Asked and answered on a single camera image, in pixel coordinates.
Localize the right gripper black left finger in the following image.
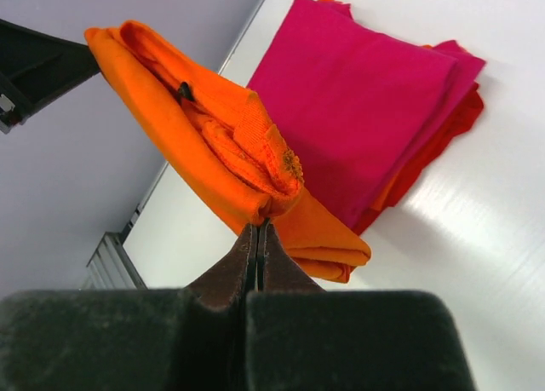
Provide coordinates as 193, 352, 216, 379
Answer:
187, 225, 258, 311

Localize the red t-shirt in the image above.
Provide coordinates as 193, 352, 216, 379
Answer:
352, 82, 485, 234

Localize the pink t-shirt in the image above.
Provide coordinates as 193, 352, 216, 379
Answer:
249, 0, 485, 229

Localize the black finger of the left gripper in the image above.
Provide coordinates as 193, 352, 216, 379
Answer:
1, 20, 100, 134

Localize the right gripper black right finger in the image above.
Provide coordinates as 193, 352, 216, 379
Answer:
256, 219, 324, 293

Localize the orange t-shirt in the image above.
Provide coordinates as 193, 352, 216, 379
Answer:
84, 20, 371, 283

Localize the aluminium frame rail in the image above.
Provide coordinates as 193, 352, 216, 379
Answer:
80, 232, 146, 290

